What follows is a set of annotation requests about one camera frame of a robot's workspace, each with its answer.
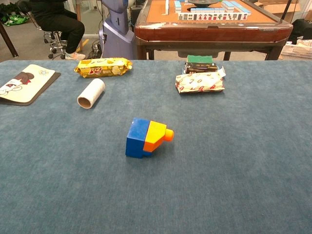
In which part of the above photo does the blue plastic toy block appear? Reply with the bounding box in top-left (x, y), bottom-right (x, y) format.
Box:
top-left (125, 117), bottom-right (153, 159)

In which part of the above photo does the white plastic basket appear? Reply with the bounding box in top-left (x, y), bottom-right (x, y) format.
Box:
top-left (280, 43), bottom-right (312, 59)

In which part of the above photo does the black tripod stand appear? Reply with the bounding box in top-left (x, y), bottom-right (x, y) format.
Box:
top-left (280, 0), bottom-right (293, 24)

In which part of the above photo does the orange cube block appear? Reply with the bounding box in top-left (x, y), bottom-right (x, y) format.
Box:
top-left (143, 120), bottom-right (175, 153)

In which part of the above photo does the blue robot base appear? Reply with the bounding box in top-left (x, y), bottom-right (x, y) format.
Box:
top-left (98, 0), bottom-right (137, 60)

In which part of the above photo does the black round dish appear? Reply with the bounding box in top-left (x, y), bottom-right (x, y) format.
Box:
top-left (187, 0), bottom-right (220, 7)

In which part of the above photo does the chrome swivel stool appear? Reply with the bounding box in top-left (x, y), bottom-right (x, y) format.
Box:
top-left (17, 0), bottom-right (68, 60)

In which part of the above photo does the yellow biscuit packet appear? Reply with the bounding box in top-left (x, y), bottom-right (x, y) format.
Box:
top-left (74, 58), bottom-right (134, 78)

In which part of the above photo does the white red patterned packet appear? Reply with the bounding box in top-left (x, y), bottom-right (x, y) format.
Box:
top-left (175, 71), bottom-right (225, 94)

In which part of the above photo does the brown mahjong table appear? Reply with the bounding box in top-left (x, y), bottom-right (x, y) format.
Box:
top-left (134, 0), bottom-right (293, 61)

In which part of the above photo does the cardboard box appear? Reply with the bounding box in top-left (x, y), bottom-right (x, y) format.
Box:
top-left (258, 0), bottom-right (302, 15)

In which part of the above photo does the green bag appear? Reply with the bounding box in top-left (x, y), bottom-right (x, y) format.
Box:
top-left (0, 3), bottom-right (30, 27)

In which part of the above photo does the black bag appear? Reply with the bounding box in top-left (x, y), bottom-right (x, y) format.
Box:
top-left (287, 19), bottom-right (312, 45)

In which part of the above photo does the dark table leg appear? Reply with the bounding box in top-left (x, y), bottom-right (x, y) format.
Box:
top-left (0, 21), bottom-right (19, 58)

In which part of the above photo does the seated person in black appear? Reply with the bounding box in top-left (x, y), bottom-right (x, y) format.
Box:
top-left (29, 0), bottom-right (86, 61)

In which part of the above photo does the cartoon girl notebook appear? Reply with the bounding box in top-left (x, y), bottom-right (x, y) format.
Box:
top-left (0, 64), bottom-right (61, 106)

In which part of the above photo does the black box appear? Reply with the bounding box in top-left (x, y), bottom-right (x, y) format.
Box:
top-left (183, 61), bottom-right (218, 74)

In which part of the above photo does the standing mahjong tile row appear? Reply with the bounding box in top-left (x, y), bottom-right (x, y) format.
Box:
top-left (177, 12), bottom-right (249, 21)

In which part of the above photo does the white paper roll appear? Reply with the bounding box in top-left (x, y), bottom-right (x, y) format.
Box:
top-left (77, 78), bottom-right (106, 109)

